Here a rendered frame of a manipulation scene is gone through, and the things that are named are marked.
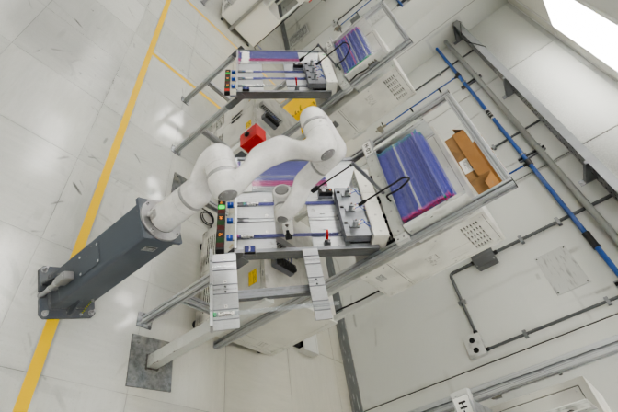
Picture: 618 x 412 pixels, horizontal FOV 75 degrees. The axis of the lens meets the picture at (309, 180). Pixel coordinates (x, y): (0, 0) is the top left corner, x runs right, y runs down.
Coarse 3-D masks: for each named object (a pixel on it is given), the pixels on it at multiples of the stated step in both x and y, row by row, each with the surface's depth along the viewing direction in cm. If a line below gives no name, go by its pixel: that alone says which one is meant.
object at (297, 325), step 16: (304, 224) 285; (208, 240) 270; (224, 240) 257; (288, 240) 254; (304, 240) 272; (208, 256) 260; (208, 272) 250; (240, 272) 229; (256, 272) 219; (272, 272) 221; (304, 272) 249; (208, 288) 242; (240, 288) 221; (256, 288) 213; (272, 304) 223; (272, 320) 235; (288, 320) 237; (304, 320) 240; (320, 320) 242; (256, 336) 245; (272, 336) 248; (288, 336) 251; (304, 336) 253; (272, 352) 264
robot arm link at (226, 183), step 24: (312, 120) 145; (264, 144) 145; (288, 144) 143; (312, 144) 140; (336, 144) 143; (216, 168) 144; (240, 168) 142; (264, 168) 147; (216, 192) 142; (240, 192) 147
